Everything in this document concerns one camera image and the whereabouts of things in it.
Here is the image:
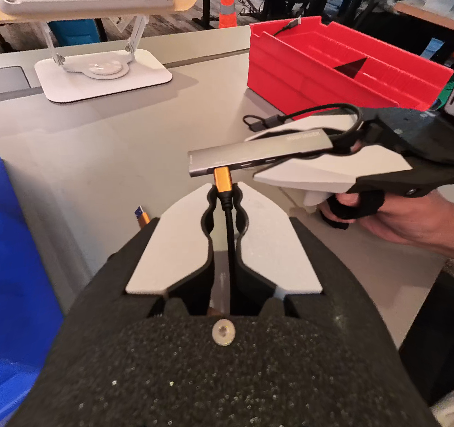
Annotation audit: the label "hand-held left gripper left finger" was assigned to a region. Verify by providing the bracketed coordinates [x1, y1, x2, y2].
[124, 182, 216, 316]

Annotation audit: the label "grey desk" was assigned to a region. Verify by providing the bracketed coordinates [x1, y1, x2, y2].
[0, 25, 445, 349]

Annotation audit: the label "blue storage bin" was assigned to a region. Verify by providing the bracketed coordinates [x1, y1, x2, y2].
[0, 157, 64, 427]

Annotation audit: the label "orange traffic cone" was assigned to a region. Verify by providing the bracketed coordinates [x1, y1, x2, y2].
[218, 0, 237, 29]

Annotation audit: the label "person's right hand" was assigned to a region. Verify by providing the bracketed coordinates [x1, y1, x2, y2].
[317, 189, 454, 257]

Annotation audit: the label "red storage bin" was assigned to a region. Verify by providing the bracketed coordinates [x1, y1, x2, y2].
[247, 16, 454, 112]

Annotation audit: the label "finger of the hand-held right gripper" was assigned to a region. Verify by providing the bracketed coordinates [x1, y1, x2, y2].
[244, 114, 360, 144]
[253, 147, 414, 194]

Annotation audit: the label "black bin divider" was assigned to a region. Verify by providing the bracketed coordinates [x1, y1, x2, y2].
[333, 57, 367, 79]

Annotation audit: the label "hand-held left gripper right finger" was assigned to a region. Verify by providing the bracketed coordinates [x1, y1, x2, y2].
[230, 181, 323, 316]

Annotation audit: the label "grey USB hub double plug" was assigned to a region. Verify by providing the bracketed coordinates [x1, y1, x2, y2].
[187, 103, 364, 178]

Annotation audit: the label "blue bag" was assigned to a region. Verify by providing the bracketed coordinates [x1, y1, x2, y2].
[48, 19, 96, 47]

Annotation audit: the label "green storage bin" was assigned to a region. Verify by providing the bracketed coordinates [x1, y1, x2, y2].
[434, 79, 454, 112]

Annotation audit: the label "white tablet stand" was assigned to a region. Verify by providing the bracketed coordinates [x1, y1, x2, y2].
[0, 0, 174, 104]

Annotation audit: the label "black cable orange plugs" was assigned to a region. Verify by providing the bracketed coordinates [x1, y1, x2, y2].
[134, 166, 237, 316]

